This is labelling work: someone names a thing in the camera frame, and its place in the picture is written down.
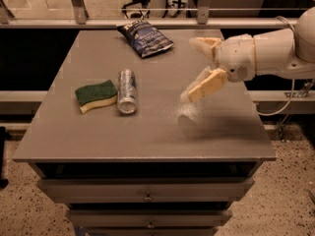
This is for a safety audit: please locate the grey drawer cabinet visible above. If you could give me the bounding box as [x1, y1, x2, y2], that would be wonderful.
[14, 29, 276, 236]

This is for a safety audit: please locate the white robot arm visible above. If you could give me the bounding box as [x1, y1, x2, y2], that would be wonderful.
[180, 8, 315, 103]

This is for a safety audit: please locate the metal railing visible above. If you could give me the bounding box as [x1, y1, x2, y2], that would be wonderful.
[0, 0, 306, 30]

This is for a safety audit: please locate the silver red bull can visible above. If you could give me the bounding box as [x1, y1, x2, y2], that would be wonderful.
[117, 69, 138, 114]

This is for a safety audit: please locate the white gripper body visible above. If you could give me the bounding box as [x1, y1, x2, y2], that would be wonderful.
[215, 34, 255, 83]

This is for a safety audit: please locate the white cable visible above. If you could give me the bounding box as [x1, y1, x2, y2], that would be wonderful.
[257, 15, 298, 117]

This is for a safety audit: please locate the drawer with knob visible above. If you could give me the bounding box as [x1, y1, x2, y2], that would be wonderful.
[38, 177, 254, 204]
[67, 210, 232, 229]

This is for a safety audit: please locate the green and yellow sponge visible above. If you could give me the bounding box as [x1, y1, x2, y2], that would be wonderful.
[75, 80, 118, 114]

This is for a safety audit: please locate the top drawer with knob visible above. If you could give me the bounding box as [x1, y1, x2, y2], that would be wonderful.
[38, 177, 254, 204]

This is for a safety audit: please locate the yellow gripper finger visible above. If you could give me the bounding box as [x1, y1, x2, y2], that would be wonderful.
[180, 67, 228, 103]
[189, 37, 223, 62]

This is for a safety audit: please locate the blue chip bag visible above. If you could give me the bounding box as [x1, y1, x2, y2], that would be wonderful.
[117, 20, 174, 58]

